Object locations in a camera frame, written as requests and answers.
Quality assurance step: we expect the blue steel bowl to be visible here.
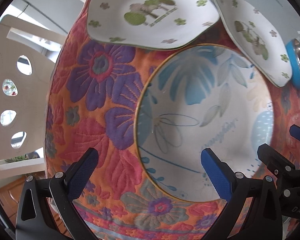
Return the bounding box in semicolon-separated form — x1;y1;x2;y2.
286;38;300;90

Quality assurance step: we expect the square forest plate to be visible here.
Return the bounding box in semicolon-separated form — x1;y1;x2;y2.
87;0;220;50
214;0;292;87

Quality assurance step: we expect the round blue floral plate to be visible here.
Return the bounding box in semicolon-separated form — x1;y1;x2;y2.
134;43;274;203

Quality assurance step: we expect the floral orange quilted mat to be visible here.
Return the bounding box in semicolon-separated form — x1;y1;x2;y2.
43;0;300;240

